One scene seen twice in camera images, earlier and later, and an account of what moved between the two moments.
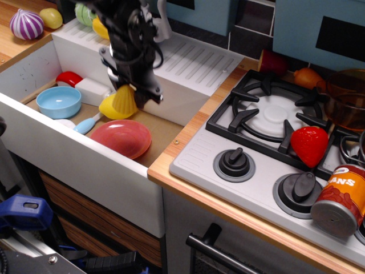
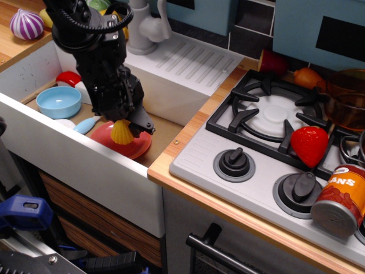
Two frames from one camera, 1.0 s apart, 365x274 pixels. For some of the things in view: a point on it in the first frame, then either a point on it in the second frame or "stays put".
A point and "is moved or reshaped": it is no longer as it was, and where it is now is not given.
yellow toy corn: x=121 y=104 is moved or reshaped
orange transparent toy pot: x=344 y=91 stays put
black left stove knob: x=234 y=165 stays put
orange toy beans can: x=340 y=207 stays put
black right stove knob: x=296 y=193 stays put
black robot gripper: x=134 y=65 -> x=116 y=92
